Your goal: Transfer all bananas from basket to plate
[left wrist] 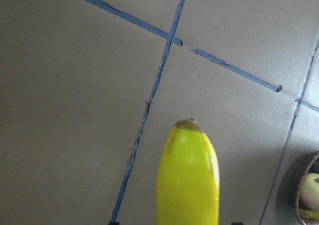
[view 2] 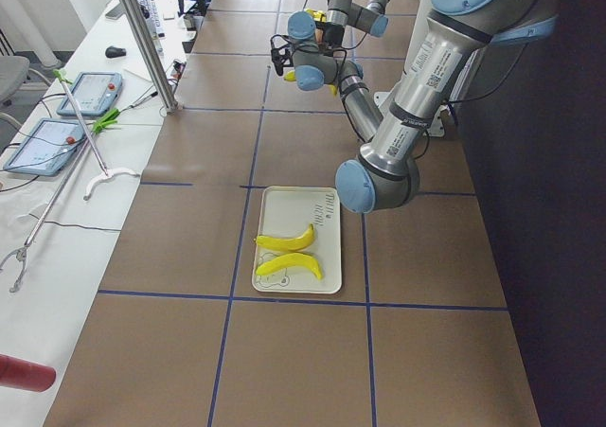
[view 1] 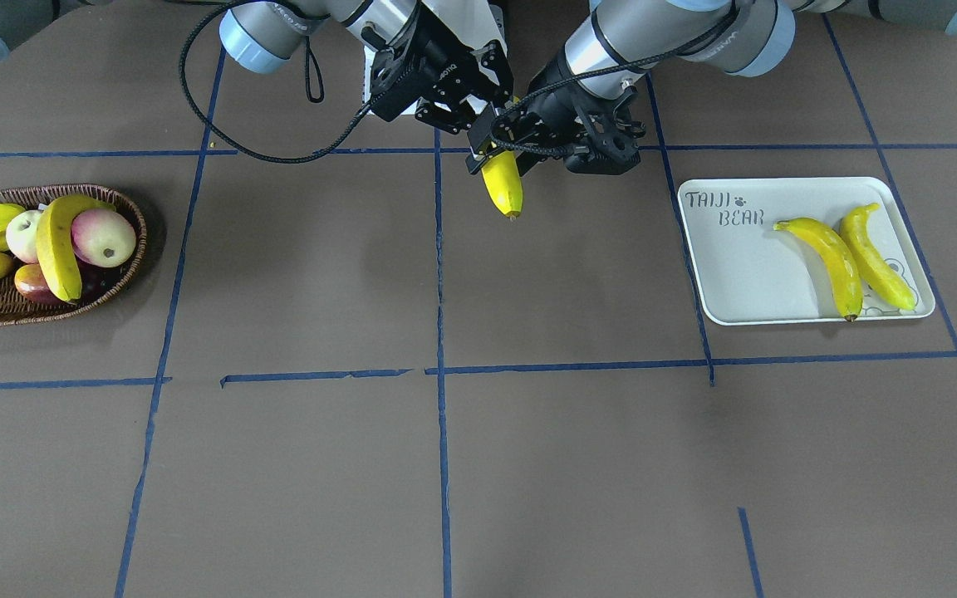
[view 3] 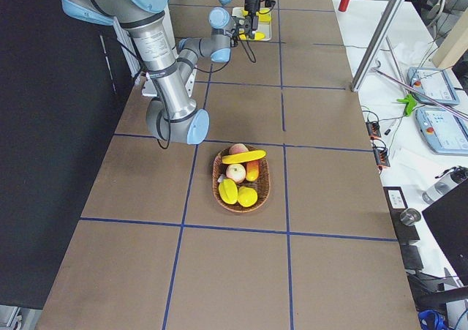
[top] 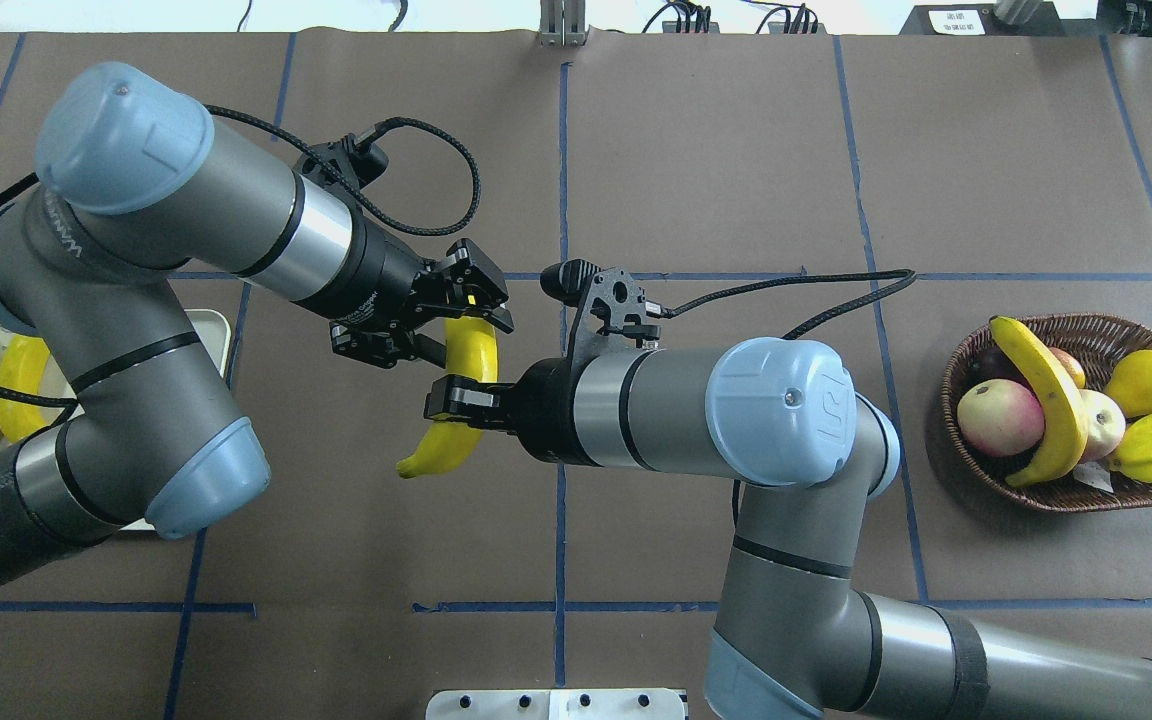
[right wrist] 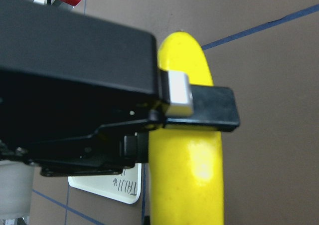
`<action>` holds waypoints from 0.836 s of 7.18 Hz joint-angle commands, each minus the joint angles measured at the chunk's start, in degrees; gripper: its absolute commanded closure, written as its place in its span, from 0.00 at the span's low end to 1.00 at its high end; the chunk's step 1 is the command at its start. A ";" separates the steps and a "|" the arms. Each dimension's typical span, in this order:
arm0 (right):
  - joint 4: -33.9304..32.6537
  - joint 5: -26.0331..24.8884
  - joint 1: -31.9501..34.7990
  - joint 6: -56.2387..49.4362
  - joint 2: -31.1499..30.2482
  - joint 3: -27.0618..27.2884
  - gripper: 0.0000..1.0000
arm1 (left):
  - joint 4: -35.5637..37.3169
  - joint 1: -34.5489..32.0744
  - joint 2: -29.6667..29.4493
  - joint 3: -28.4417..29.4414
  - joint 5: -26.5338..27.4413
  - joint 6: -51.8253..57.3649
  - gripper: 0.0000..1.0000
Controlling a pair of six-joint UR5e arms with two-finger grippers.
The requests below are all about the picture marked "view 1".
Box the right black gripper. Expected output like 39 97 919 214
369 17 515 135

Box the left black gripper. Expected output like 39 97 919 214
464 81 604 177

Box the long yellow banana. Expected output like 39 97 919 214
479 145 524 219

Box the curved yellow banana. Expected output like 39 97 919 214
37 194 116 303

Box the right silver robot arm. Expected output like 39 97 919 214
0 1 513 134

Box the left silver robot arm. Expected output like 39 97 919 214
467 1 957 175

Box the brown wicker basket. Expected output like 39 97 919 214
0 183 160 328

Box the cream bear tray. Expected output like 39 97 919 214
677 177 935 326

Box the pink green apple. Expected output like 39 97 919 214
70 208 138 269

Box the pale green apple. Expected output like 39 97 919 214
5 209 43 264

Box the orange red mango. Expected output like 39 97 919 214
12 262 65 306

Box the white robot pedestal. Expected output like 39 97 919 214
358 1 508 117

